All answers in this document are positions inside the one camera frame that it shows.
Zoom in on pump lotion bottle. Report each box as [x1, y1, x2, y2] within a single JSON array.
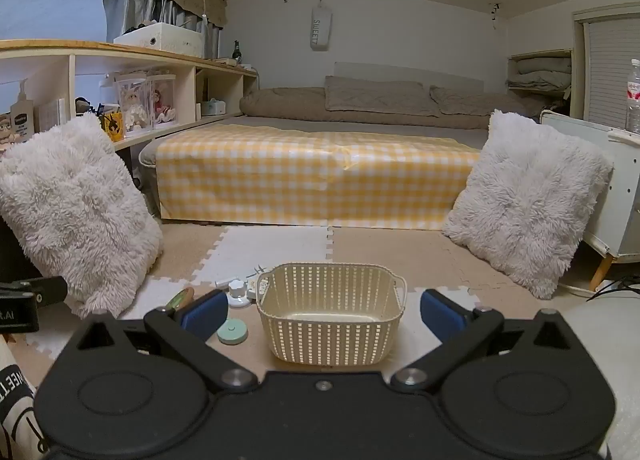
[[10, 80, 35, 144]]

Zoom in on wooden shelf unit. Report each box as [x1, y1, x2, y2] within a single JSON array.
[[0, 39, 259, 153]]

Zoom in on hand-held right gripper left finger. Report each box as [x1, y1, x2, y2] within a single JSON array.
[[72, 289, 261, 395]]

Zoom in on white printed cloth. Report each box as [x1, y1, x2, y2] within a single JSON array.
[[0, 335, 51, 460]]

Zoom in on white storage box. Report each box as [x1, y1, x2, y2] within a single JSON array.
[[113, 23, 206, 60]]

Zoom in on white slatted blind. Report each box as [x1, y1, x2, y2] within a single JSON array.
[[581, 17, 640, 127]]

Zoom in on brown pillow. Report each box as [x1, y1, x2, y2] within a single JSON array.
[[430, 85, 517, 117], [324, 75, 442, 117]]

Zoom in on brown rolled duvet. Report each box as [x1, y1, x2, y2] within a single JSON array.
[[239, 87, 493, 130]]

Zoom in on white cabinet wooden legs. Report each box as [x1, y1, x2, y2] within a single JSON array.
[[539, 109, 640, 292]]

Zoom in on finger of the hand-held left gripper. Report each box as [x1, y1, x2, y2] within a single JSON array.
[[0, 275, 69, 308]]

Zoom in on mint green round disc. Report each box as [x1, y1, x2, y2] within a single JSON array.
[[217, 320, 248, 345]]

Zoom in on yellow cup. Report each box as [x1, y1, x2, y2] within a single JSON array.
[[102, 110, 124, 142]]

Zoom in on clear box red doll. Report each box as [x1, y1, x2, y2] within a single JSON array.
[[150, 75, 179, 124]]

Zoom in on clear box white doll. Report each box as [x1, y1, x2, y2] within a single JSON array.
[[115, 74, 154, 131]]

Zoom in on white hanging pouch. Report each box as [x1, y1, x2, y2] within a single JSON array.
[[309, 1, 332, 52]]

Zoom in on cream plastic woven basket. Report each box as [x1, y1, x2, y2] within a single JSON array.
[[256, 263, 407, 367]]

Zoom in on yellow checkered bed cloth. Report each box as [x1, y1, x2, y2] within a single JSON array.
[[155, 129, 482, 231]]

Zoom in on white suction knob holder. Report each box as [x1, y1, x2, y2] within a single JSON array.
[[226, 279, 251, 309]]

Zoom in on grey curtain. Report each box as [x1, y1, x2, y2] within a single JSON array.
[[103, 0, 227, 59]]

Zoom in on cream tape roll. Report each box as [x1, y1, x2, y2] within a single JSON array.
[[248, 274, 271, 301]]

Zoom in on folded beige blankets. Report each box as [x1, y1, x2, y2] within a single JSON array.
[[507, 58, 572, 91]]

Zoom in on white fluffy pillow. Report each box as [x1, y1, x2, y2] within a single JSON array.
[[0, 113, 164, 319], [442, 110, 615, 300]]

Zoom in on foam puzzle floor mat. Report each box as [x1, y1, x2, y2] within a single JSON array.
[[10, 223, 591, 376]]

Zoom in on clear water bottle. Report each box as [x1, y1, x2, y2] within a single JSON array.
[[625, 59, 640, 134]]

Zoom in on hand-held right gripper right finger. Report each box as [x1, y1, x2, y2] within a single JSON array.
[[390, 289, 576, 395]]

